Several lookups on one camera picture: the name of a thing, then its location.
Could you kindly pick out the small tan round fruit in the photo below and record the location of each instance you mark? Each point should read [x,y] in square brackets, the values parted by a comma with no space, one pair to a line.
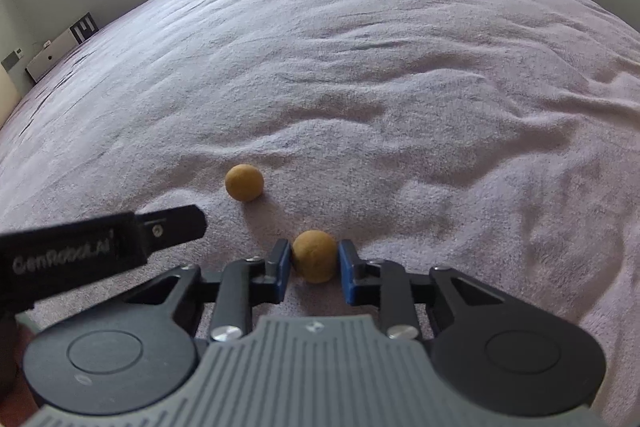
[244,183]
[314,256]

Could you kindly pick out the wall socket plate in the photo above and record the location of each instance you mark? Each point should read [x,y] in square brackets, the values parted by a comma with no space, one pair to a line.
[12,59]

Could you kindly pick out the left human hand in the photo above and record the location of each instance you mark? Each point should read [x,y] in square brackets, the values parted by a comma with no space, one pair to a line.
[17,402]

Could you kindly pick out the lilac bed blanket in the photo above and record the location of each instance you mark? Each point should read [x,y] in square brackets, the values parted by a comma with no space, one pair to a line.
[499,137]

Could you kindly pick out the white bedside cabinet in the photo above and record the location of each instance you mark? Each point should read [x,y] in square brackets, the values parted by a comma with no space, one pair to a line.
[53,51]

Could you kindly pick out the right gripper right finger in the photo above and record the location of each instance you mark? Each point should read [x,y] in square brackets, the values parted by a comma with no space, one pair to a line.
[387,286]

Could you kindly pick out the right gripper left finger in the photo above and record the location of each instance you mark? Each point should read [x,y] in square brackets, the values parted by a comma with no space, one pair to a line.
[243,285]

